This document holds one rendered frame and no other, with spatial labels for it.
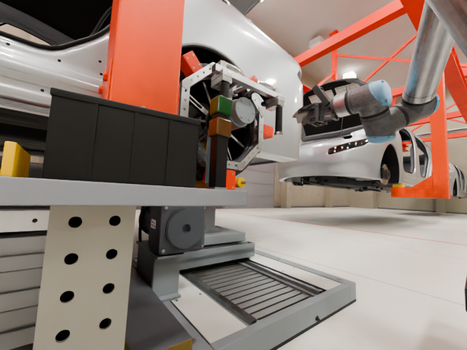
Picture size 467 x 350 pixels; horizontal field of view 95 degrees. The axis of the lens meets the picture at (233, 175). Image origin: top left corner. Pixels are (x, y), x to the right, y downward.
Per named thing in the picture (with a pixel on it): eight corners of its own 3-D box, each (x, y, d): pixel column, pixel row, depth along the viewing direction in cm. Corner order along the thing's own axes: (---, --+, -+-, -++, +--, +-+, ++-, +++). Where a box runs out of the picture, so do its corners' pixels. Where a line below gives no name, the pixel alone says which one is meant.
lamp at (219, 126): (222, 140, 52) (222, 124, 52) (231, 137, 48) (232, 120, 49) (207, 137, 49) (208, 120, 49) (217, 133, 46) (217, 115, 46)
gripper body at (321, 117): (305, 123, 92) (332, 116, 82) (305, 104, 92) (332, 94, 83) (315, 127, 96) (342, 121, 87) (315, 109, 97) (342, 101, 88)
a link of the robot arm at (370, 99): (388, 111, 71) (381, 82, 67) (349, 121, 80) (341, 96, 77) (395, 100, 76) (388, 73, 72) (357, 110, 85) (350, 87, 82)
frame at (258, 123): (255, 173, 134) (258, 90, 139) (263, 173, 128) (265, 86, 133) (171, 162, 101) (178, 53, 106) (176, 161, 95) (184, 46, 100)
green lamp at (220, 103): (222, 120, 52) (223, 104, 52) (233, 116, 49) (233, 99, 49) (208, 116, 50) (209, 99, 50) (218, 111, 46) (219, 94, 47)
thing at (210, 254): (219, 244, 153) (220, 230, 154) (254, 257, 124) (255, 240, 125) (146, 254, 122) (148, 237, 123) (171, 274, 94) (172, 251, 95)
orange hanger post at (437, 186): (394, 197, 365) (390, 61, 388) (450, 198, 311) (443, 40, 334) (390, 196, 355) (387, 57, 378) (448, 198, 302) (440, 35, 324)
